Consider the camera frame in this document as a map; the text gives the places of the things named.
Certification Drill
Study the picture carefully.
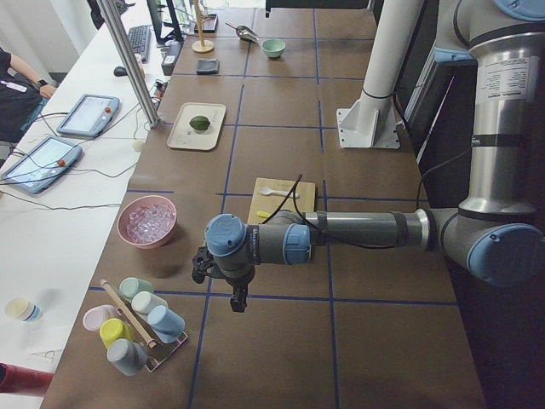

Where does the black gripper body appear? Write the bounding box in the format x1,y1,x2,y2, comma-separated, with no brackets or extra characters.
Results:
192,246,255,289

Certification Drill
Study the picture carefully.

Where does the white plastic spoon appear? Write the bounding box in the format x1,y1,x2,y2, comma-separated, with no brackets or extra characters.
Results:
258,187,300,199

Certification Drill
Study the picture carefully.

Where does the green ceramic bowl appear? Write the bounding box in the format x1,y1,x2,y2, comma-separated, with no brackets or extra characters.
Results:
261,38,286,60

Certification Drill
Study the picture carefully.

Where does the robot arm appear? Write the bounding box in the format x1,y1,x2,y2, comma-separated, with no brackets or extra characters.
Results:
192,1,544,313

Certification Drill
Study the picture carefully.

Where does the pink bowl with ice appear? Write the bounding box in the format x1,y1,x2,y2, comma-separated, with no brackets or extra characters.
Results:
117,195,177,249

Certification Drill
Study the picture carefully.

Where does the wooden cutting board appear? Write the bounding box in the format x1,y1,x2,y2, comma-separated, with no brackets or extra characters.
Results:
246,176,318,263

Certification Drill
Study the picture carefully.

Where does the white cup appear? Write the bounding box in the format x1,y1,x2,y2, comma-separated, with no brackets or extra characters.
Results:
131,291,169,318

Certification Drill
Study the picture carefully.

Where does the wooden rack rod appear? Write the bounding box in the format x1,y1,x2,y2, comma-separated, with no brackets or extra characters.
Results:
100,279,158,349

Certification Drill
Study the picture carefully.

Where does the green cup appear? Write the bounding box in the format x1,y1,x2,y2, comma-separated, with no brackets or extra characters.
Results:
118,277,154,302

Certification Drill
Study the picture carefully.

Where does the grey cup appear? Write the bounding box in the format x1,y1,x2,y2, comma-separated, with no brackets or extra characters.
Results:
106,338,148,376

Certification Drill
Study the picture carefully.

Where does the yellow cup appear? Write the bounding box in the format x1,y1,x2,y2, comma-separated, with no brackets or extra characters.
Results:
99,318,135,349

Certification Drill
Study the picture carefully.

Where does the white rabbit tray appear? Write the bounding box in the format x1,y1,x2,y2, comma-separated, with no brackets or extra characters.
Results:
166,102,227,151

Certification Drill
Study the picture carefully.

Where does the pink cup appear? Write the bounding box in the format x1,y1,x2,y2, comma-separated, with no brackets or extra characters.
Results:
82,304,118,332

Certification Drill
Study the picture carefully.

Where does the green avocado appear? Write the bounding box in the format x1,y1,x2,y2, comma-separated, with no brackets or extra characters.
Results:
189,115,210,131

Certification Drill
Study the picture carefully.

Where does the small white object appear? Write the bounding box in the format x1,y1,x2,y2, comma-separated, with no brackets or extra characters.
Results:
132,141,144,153

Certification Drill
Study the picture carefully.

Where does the grey folded cloth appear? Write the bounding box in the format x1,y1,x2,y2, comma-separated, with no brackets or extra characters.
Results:
196,59,220,75

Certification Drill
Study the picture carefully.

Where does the paper cup blue stripe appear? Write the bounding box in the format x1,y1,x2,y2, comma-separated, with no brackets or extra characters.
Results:
4,297,42,322

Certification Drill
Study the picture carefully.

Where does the black box with label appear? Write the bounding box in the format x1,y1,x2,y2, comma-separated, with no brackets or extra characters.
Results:
161,41,184,76

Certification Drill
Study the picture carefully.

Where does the upper teach pendant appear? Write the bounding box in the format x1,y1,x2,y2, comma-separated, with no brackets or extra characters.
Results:
57,94,120,138

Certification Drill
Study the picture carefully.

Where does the teach pendant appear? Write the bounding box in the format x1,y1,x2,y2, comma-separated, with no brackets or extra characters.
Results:
1,135,83,194
57,94,120,138

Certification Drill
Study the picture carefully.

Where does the lower teach pendant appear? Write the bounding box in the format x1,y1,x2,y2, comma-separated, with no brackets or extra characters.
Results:
1,135,83,194

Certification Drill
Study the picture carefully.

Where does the wooden mug stand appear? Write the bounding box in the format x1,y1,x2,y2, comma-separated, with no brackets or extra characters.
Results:
192,0,215,54

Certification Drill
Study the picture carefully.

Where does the black computer mouse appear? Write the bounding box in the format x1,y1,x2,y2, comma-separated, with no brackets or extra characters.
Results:
113,66,128,77

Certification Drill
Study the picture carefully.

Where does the metal scoop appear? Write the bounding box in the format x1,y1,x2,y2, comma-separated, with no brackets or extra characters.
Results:
225,21,259,43

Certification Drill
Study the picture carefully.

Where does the red object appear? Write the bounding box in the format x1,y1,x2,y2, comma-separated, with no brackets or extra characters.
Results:
1,363,54,397

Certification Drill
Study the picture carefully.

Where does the black monitor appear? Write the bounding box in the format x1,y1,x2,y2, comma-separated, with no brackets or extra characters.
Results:
146,0,184,45

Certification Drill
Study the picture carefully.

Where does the black keyboard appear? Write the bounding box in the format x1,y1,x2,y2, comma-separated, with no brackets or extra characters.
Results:
127,26,152,63

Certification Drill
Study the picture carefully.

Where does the person in black shirt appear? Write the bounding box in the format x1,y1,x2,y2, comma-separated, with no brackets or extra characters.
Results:
1,49,56,143

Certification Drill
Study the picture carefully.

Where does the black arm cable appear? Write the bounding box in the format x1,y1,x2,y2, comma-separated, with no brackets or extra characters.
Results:
260,173,427,251

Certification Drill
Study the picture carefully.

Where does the white camera mast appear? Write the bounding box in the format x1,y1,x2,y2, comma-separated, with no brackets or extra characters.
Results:
336,0,424,149

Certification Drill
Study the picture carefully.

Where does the aluminium frame post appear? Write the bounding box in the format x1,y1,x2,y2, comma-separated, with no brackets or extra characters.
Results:
97,0,160,129

